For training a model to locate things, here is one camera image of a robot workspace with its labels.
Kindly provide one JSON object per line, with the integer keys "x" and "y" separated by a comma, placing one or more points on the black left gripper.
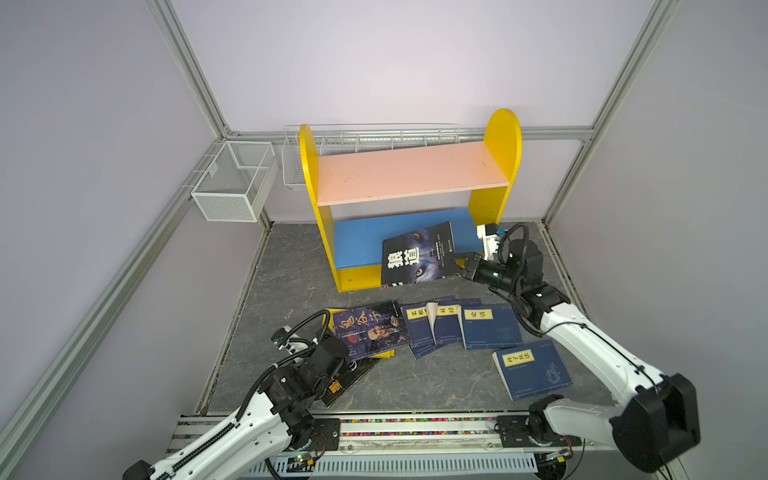
{"x": 322, "y": 339}

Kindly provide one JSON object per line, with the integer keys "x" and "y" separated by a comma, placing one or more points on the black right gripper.
{"x": 473, "y": 267}

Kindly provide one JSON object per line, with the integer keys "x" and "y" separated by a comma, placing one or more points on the dark wolf cover book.
{"x": 416, "y": 257}

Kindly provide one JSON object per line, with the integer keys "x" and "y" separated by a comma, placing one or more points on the black book yellow title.
{"x": 346, "y": 378}

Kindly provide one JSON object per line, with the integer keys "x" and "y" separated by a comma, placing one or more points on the purple old man book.
{"x": 371, "y": 330}

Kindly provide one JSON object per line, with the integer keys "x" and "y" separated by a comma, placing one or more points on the yellow cartoon book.
{"x": 384, "y": 355}

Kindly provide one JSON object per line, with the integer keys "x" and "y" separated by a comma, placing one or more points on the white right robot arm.
{"x": 655, "y": 416}

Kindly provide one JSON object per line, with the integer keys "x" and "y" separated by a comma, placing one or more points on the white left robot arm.
{"x": 273, "y": 417}

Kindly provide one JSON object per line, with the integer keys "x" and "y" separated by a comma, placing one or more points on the navy book middle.
{"x": 446, "y": 328}

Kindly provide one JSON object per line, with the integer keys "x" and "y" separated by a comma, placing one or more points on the navy book large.
{"x": 490, "y": 327}

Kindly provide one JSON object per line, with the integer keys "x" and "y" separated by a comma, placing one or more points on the navy book leftmost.
{"x": 418, "y": 318}

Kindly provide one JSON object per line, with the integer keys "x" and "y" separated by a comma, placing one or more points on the yellow pink blue bookshelf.
{"x": 486, "y": 170}

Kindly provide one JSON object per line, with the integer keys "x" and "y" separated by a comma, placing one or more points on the navy book front right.
{"x": 531, "y": 369}

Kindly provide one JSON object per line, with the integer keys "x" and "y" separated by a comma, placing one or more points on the white mesh basket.
{"x": 236, "y": 183}

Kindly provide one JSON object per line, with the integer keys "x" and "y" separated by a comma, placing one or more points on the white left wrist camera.
{"x": 285, "y": 340}

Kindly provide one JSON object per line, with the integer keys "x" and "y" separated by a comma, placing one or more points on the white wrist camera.
{"x": 285, "y": 340}
{"x": 488, "y": 234}

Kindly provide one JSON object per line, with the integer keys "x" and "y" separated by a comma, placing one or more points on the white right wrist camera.
{"x": 488, "y": 234}

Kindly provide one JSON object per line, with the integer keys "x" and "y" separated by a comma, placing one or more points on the white vented cable duct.
{"x": 400, "y": 466}

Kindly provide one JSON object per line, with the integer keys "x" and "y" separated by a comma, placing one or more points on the white wire rack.
{"x": 342, "y": 139}

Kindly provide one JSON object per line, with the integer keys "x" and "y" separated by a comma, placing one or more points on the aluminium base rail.
{"x": 352, "y": 431}

